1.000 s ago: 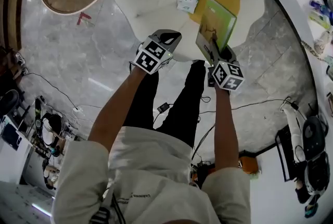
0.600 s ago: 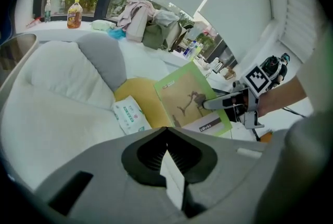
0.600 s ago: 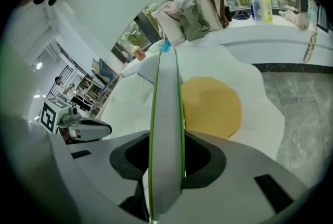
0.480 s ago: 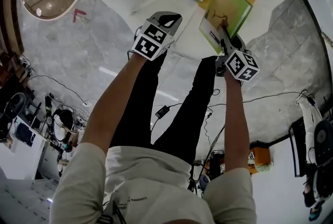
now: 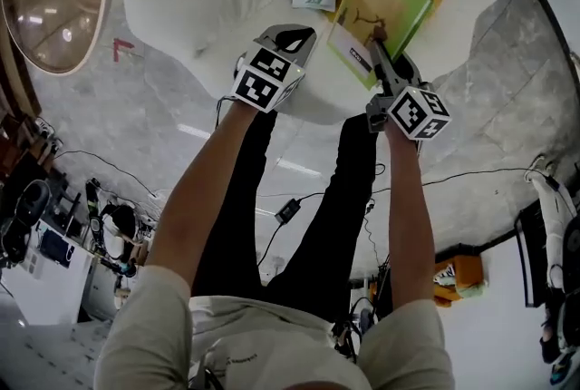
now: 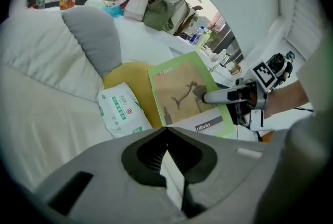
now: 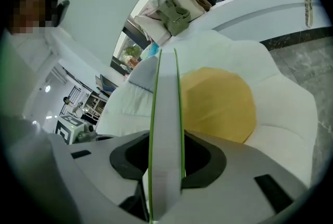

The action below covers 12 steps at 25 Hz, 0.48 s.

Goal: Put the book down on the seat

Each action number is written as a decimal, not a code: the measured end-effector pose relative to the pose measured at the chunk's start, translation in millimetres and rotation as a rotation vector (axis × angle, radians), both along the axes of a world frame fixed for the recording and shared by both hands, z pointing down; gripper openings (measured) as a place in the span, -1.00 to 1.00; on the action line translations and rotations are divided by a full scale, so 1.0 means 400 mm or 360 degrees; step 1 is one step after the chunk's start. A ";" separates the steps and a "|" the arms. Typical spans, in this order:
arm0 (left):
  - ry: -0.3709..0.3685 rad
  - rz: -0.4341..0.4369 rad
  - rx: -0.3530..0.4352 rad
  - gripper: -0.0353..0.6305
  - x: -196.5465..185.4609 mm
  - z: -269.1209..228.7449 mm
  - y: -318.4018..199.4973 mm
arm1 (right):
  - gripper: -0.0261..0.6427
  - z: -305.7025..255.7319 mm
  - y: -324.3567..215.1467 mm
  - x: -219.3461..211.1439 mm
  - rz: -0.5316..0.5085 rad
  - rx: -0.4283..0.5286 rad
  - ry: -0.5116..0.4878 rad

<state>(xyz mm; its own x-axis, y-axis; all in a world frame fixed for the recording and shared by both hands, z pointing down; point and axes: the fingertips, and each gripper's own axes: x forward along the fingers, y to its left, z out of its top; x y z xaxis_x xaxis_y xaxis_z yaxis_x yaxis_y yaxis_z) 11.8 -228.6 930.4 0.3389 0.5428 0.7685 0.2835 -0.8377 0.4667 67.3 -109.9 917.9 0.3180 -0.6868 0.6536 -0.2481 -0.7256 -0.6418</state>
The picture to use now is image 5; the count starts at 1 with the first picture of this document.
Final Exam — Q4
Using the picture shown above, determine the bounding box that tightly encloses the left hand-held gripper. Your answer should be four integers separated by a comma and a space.
230, 24, 317, 114

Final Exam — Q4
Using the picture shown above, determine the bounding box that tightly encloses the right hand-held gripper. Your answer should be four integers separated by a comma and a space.
365, 25, 453, 141

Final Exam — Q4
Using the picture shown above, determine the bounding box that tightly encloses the green book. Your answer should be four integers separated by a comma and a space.
325, 0, 435, 91

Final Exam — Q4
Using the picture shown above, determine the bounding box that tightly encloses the person's left forearm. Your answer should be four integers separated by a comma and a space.
144, 100, 278, 285

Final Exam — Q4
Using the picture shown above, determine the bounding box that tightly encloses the person's right forearm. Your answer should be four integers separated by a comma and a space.
382, 120, 439, 312

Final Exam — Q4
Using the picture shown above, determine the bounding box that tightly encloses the black power adapter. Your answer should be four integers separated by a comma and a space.
274, 198, 302, 225

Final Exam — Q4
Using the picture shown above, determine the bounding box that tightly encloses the person's left leg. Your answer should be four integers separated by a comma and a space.
191, 109, 280, 299

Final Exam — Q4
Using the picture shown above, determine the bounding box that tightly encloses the person's leg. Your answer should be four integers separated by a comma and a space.
191, 109, 280, 299
266, 112, 387, 322

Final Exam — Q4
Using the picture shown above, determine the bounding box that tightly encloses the person's right leg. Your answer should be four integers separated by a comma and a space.
266, 112, 387, 322

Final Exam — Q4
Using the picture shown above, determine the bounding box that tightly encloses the orange box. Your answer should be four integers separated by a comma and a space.
433, 255, 487, 308

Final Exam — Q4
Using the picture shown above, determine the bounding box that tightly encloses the person's beige shirt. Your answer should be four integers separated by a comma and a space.
92, 264, 457, 390

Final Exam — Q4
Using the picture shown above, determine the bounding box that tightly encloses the long black cable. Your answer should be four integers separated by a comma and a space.
256, 167, 552, 267

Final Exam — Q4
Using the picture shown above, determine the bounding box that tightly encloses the thin black cable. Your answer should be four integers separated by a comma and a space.
53, 149, 160, 200

